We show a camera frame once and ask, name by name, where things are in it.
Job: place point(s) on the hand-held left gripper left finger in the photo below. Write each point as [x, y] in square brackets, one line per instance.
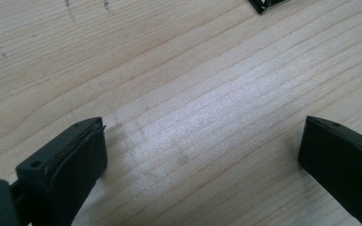
[66, 166]

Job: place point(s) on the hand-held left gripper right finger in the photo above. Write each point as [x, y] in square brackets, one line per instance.
[342, 163]

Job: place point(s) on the black glossy object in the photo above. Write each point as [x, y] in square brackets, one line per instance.
[265, 3]

